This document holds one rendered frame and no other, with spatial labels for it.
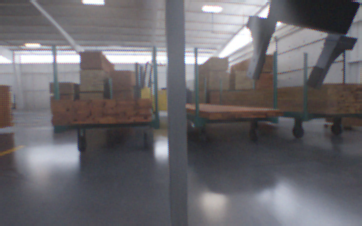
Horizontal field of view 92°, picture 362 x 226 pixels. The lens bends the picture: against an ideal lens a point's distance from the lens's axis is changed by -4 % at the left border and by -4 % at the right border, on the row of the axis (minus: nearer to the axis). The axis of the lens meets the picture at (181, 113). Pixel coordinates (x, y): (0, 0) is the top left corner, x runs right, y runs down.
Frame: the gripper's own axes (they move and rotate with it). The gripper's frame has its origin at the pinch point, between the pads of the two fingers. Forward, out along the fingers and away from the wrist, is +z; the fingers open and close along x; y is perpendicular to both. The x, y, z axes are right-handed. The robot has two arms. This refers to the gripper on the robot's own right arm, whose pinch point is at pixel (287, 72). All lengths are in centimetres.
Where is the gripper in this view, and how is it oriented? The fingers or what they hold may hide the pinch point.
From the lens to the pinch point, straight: 40.7
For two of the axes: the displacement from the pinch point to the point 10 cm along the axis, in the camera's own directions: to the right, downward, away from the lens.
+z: -1.5, 8.8, 4.4
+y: 0.8, 4.6, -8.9
